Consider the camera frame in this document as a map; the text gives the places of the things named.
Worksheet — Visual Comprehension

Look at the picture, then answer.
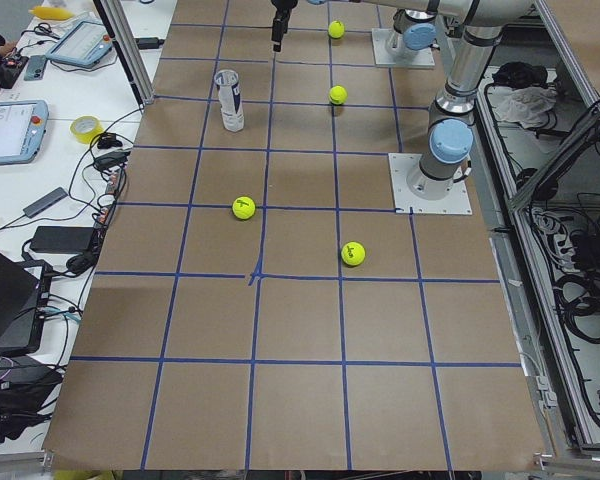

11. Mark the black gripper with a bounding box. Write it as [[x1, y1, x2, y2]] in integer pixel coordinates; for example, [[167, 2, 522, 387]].
[[271, 0, 298, 52]]

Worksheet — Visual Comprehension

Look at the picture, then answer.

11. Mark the white tennis ball can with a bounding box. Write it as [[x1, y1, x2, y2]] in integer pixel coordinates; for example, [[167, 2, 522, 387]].
[[214, 69, 244, 132]]

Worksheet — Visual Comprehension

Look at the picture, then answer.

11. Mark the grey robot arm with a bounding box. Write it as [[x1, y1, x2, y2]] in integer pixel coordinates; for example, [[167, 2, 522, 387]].
[[380, 0, 532, 201]]

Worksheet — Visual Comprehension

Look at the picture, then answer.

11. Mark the tennis ball near base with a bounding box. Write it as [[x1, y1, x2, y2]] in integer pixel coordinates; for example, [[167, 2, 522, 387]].
[[328, 20, 346, 39]]

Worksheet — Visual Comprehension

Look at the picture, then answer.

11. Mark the centre Head tennis ball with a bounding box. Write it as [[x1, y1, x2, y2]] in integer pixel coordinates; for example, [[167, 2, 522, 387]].
[[329, 85, 348, 105]]

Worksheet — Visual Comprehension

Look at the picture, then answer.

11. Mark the near left Wilson tennis ball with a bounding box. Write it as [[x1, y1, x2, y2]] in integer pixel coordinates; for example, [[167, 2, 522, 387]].
[[231, 196, 256, 220]]

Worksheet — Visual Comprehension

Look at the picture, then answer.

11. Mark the far left tennis ball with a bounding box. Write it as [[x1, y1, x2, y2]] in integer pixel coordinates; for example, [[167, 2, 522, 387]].
[[340, 241, 366, 267]]

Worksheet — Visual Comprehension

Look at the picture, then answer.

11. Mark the far teach pendant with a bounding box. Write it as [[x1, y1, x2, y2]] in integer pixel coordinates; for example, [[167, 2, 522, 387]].
[[45, 20, 113, 69]]

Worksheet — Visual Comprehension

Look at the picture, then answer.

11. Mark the teach pendant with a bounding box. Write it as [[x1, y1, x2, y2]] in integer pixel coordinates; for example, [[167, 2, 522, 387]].
[[0, 100, 49, 166], [45, 20, 113, 69]]

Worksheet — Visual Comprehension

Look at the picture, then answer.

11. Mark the yellow tape roll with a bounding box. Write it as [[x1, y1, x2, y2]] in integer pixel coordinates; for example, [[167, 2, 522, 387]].
[[70, 115, 104, 144]]

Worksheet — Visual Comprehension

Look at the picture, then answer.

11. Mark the near teach pendant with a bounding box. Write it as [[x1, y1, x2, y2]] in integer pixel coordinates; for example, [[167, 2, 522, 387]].
[[0, 100, 49, 166]]

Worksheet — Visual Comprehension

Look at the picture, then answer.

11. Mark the black power adapter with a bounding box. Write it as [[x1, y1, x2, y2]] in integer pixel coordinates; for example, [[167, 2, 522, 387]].
[[30, 226, 94, 254]]

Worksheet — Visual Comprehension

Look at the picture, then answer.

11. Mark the black laptop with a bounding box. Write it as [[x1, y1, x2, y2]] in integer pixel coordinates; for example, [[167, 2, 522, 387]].
[[0, 253, 51, 357]]

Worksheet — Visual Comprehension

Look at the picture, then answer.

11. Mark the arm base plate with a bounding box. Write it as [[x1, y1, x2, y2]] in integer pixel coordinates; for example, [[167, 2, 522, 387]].
[[388, 153, 472, 215], [371, 28, 435, 69]]

